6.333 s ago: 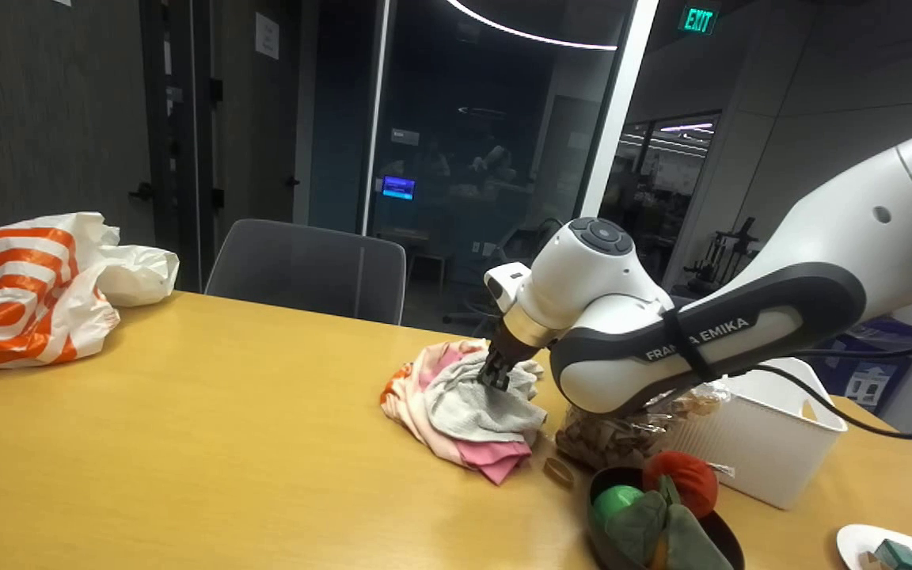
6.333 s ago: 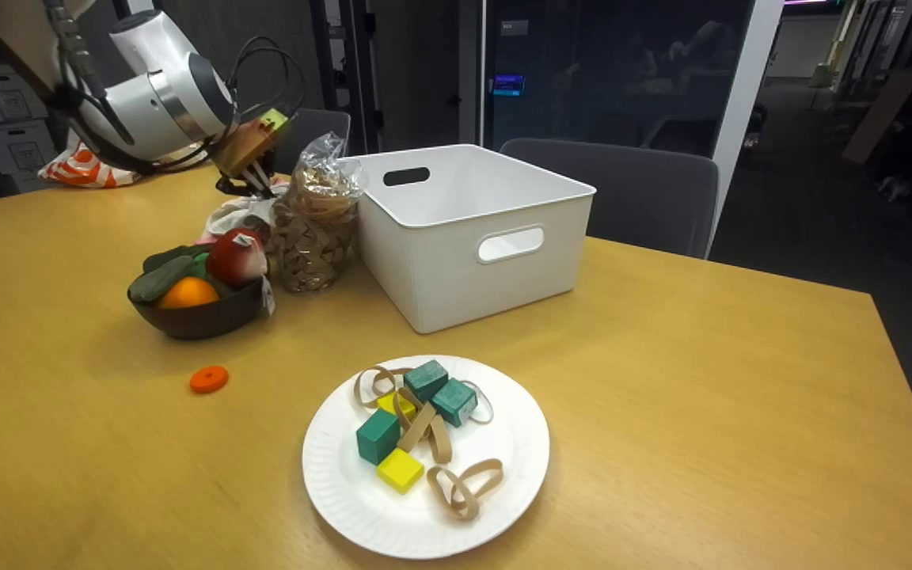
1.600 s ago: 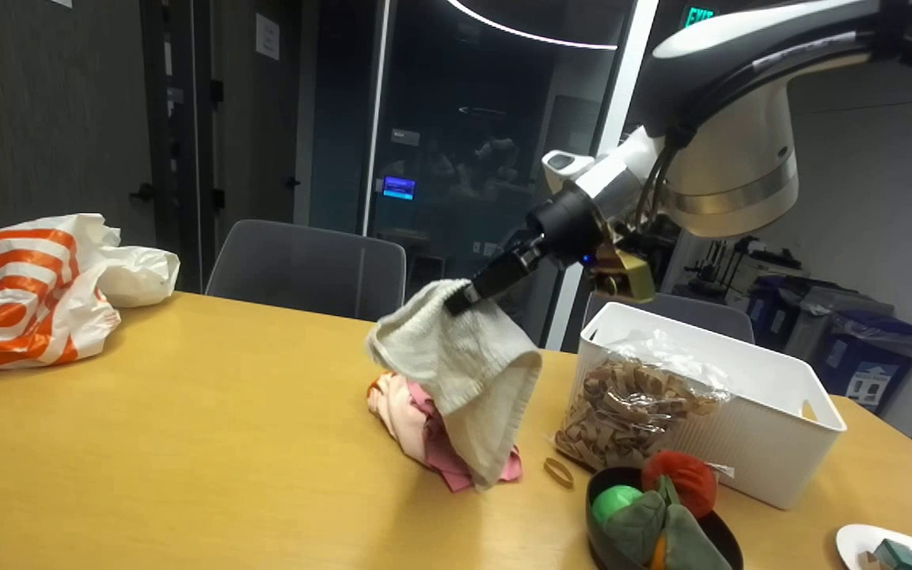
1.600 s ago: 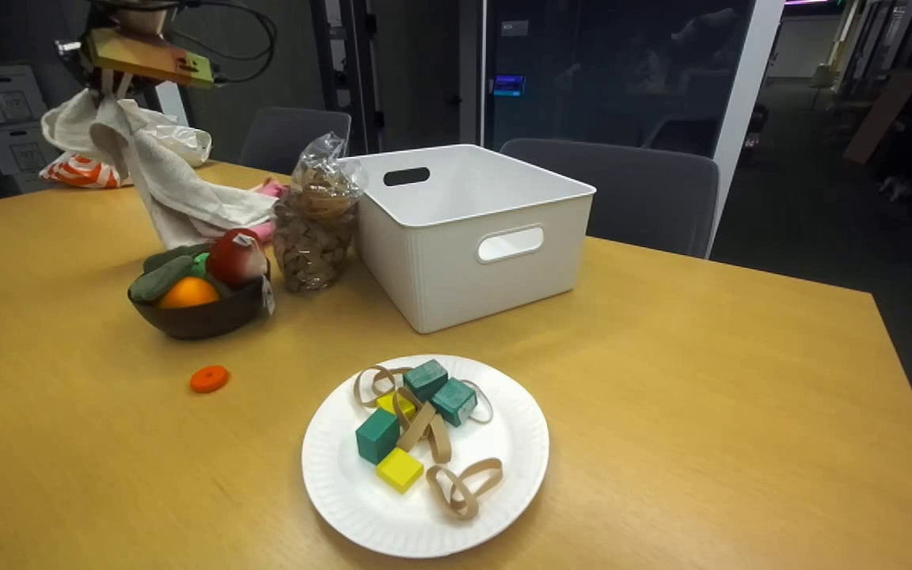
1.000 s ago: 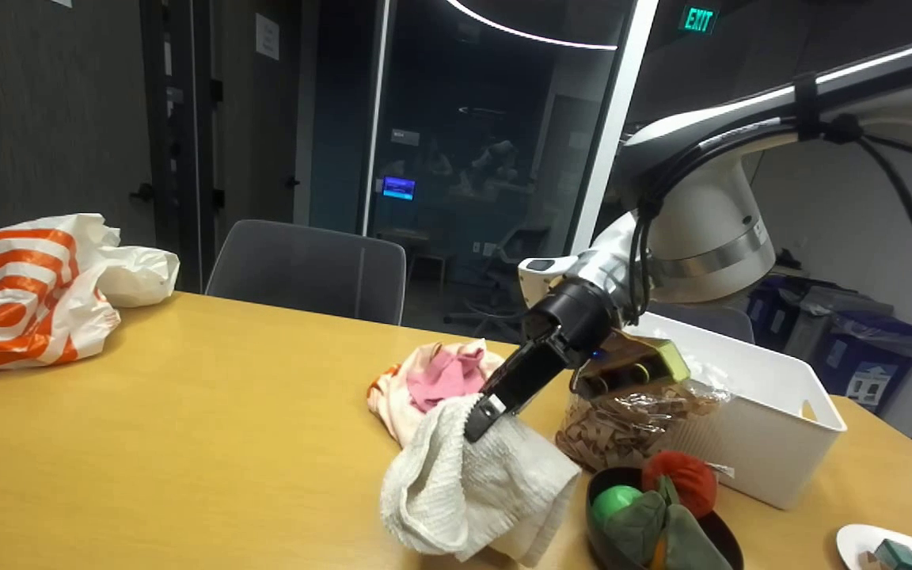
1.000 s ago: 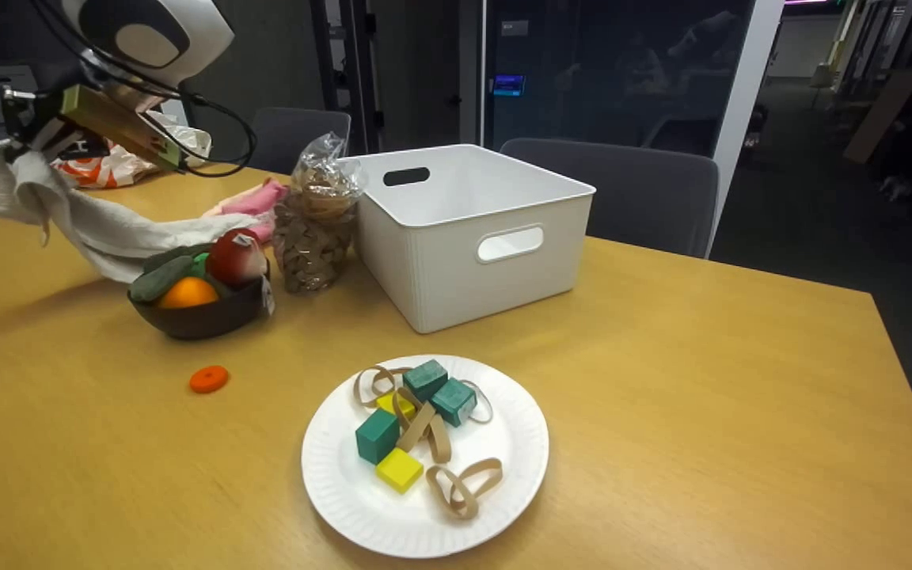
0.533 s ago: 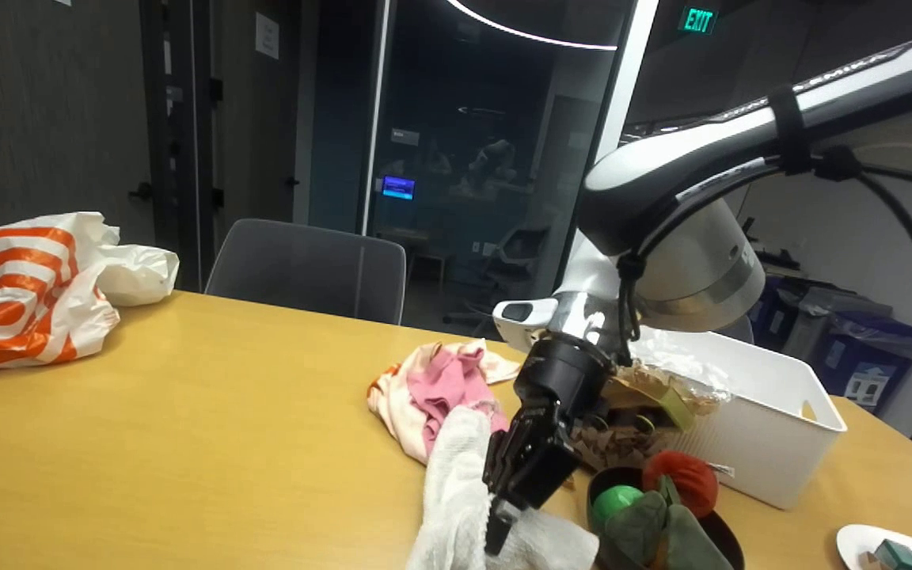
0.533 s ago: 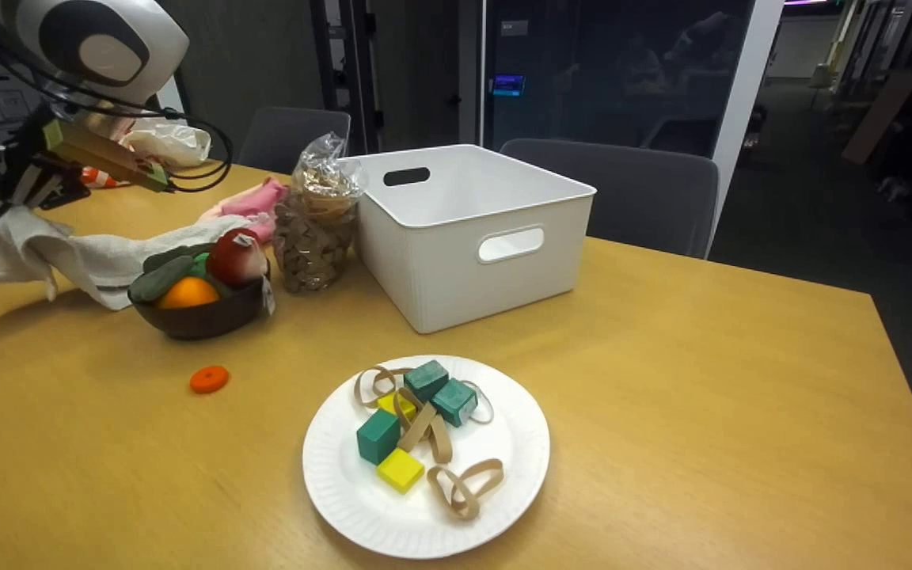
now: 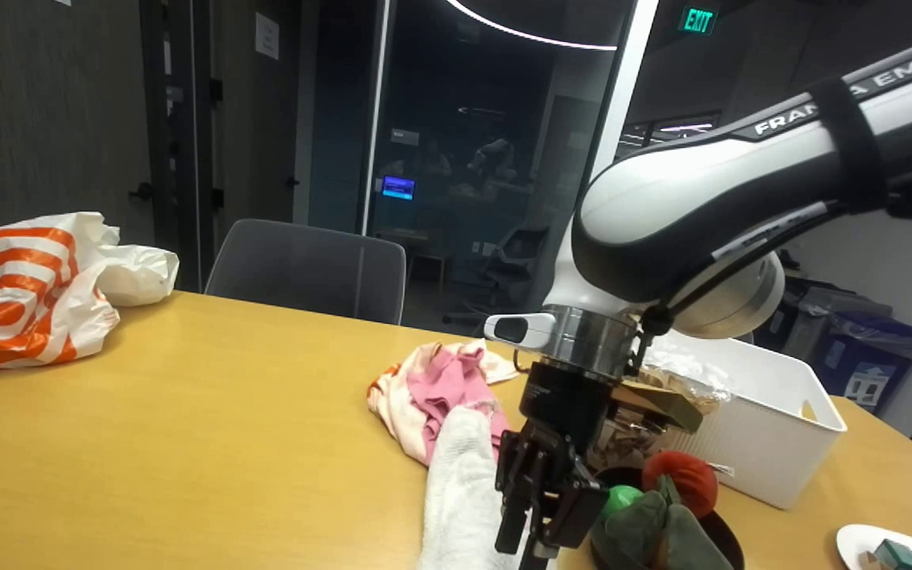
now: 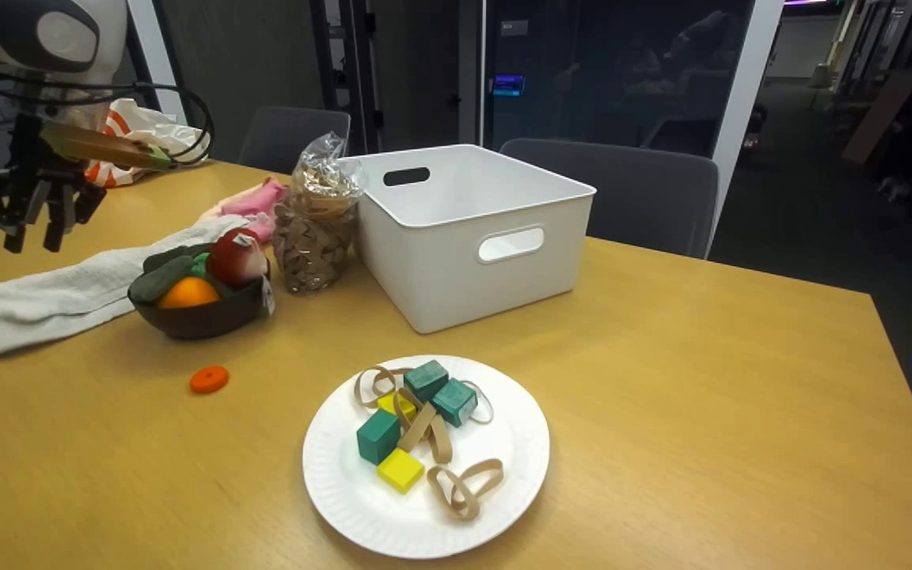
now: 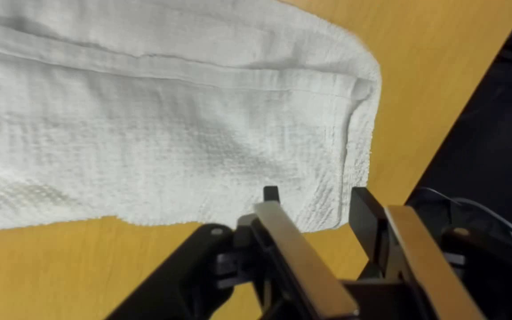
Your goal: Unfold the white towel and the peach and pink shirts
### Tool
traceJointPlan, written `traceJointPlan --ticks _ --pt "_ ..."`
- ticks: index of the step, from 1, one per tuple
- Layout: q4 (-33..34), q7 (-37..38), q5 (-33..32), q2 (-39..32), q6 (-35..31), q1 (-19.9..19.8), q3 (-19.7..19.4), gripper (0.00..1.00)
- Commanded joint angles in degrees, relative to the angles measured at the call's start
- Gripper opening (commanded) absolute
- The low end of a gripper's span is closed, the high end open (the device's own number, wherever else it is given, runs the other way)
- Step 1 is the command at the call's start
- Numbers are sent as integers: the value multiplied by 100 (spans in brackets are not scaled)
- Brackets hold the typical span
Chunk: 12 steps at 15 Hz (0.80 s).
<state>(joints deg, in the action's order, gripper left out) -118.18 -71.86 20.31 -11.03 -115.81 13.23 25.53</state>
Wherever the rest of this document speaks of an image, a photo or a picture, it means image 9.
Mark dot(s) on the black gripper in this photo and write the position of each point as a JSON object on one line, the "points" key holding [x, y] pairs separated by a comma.
{"points": [[577, 390]]}

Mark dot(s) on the peach shirt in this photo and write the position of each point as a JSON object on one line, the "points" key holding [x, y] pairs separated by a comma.
{"points": [[396, 407]]}

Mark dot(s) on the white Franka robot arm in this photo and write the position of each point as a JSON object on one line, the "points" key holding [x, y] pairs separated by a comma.
{"points": [[751, 169]]}

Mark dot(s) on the bright green toy ball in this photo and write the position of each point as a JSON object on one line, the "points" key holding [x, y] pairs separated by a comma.
{"points": [[625, 501]]}

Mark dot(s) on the dark green plush vegetable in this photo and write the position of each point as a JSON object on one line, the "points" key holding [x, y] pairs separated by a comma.
{"points": [[665, 539]]}

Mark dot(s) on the red plush fruit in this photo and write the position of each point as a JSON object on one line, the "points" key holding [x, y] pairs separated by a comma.
{"points": [[685, 480]]}

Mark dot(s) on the clear bag of rubber bands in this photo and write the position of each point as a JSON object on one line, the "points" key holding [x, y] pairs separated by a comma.
{"points": [[656, 407]]}

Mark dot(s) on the dark bowl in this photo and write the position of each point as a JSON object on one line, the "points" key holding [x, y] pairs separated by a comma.
{"points": [[725, 542]]}

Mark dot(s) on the white plastic bin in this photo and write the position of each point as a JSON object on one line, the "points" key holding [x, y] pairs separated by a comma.
{"points": [[762, 422]]}

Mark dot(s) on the white paper plate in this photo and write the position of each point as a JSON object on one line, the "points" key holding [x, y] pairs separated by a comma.
{"points": [[857, 542]]}

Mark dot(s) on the grey chair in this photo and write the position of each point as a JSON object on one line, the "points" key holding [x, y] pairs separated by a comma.
{"points": [[309, 271]]}

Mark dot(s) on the white pillar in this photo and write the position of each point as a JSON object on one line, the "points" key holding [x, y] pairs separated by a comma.
{"points": [[614, 97]]}

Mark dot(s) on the green exit sign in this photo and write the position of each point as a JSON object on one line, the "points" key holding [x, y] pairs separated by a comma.
{"points": [[699, 19]]}

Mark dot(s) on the white and orange plastic bag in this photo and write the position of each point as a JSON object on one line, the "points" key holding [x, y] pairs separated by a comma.
{"points": [[24, 296]]}

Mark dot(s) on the blue wall display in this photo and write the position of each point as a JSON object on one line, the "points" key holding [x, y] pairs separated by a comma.
{"points": [[396, 186]]}

